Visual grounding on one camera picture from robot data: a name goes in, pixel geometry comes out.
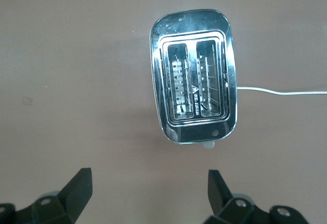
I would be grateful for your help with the chrome and beige toaster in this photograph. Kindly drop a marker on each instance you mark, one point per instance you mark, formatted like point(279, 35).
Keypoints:
point(194, 29)

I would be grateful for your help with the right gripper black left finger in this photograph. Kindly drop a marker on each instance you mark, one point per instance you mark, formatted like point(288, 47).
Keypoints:
point(69, 198)

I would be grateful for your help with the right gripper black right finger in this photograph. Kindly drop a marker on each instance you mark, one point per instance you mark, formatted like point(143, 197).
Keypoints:
point(224, 203)

